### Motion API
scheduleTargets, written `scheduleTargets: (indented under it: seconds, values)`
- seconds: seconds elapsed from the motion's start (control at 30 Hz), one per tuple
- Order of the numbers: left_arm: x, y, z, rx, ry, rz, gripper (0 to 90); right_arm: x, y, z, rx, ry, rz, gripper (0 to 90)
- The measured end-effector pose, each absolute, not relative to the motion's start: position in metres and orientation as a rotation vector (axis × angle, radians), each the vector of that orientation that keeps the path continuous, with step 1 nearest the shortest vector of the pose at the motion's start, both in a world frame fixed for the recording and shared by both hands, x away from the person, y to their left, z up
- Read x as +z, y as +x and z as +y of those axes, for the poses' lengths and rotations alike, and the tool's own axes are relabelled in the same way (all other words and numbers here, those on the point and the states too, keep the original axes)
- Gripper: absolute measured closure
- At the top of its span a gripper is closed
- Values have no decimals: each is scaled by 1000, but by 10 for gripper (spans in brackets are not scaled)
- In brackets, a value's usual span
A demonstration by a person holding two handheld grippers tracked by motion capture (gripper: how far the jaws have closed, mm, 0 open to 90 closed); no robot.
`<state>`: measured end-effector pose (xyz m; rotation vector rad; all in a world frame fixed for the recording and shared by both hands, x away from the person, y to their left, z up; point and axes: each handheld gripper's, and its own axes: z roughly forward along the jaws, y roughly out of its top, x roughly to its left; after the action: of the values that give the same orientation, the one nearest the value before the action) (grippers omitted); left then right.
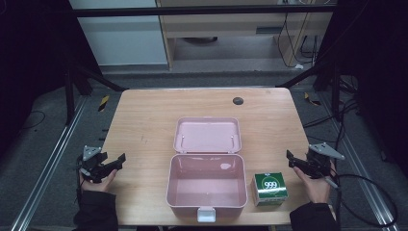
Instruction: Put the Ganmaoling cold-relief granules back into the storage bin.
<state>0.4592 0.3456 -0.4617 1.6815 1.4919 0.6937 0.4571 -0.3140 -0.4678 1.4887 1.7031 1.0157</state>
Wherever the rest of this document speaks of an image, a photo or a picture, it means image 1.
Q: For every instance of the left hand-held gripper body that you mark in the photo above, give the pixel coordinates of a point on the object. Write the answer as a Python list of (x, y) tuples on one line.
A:
[(93, 162)]

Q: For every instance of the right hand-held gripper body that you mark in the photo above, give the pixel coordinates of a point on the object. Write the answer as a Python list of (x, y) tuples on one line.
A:
[(319, 160)]

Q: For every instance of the person's left hand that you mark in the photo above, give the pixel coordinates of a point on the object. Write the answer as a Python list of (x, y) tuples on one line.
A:
[(101, 184)]

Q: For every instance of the person's right hand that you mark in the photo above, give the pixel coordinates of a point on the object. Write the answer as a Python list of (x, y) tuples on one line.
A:
[(316, 189)]

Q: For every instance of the green and white medicine box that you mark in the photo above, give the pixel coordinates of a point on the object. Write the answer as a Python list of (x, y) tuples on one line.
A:
[(269, 189)]

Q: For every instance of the yellow and black tape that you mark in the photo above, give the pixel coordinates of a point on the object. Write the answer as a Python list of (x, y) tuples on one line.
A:
[(311, 100), (103, 103)]

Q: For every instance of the black metal stand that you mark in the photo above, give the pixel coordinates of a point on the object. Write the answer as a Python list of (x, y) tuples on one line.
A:
[(70, 96), (335, 93)]

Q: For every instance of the pink plastic box with lid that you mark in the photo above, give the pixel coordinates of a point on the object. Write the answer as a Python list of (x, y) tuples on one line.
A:
[(207, 179)]

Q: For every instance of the white plug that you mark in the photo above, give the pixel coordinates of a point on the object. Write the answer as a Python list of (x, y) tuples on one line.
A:
[(299, 66)]

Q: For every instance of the black curtain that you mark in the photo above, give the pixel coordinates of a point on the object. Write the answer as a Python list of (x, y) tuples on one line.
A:
[(378, 64), (32, 48)]

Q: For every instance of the white cabinet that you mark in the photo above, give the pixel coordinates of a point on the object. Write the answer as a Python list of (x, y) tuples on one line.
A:
[(122, 41)]

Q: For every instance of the wooden desk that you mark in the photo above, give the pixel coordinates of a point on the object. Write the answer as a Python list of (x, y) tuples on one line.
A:
[(224, 27)]

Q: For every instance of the aluminium floor rail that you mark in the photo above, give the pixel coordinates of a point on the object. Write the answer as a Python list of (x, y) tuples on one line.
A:
[(362, 179), (51, 163)]

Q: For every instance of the black horizontal frame bar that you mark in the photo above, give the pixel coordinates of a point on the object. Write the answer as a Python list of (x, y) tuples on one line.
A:
[(192, 11)]

